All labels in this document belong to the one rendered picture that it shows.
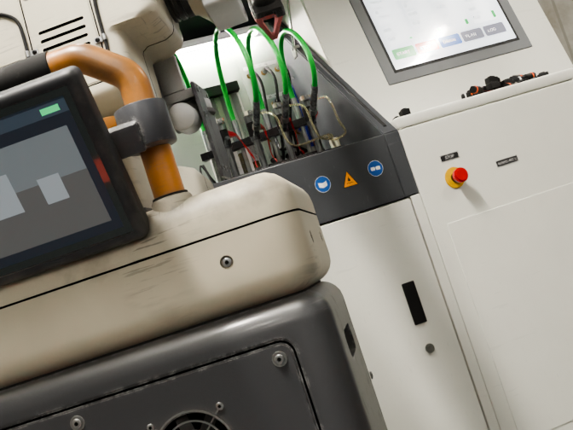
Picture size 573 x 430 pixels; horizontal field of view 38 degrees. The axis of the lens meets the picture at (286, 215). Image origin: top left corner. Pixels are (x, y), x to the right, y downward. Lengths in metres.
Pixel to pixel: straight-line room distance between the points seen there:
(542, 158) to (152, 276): 1.50
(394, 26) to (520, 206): 0.65
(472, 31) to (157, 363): 1.85
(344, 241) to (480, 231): 0.34
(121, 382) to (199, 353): 0.08
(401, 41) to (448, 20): 0.17
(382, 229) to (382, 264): 0.08
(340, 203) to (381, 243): 0.13
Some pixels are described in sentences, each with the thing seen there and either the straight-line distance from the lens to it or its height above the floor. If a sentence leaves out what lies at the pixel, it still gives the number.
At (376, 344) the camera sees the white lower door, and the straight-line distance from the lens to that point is 1.94.
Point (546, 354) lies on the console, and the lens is 2.13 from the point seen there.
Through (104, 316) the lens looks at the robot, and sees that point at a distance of 0.84.
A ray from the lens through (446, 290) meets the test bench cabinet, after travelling 2.01.
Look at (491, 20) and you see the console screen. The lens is 2.56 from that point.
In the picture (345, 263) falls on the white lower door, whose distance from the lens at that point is 1.93.
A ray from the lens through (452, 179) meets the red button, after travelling 2.05.
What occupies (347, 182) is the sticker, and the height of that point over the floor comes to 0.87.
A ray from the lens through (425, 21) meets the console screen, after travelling 2.48.
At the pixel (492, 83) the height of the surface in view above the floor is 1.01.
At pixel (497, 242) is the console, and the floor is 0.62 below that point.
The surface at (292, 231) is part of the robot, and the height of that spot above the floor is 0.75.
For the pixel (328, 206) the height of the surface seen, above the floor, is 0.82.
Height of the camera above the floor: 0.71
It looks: 4 degrees up
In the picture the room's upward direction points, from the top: 18 degrees counter-clockwise
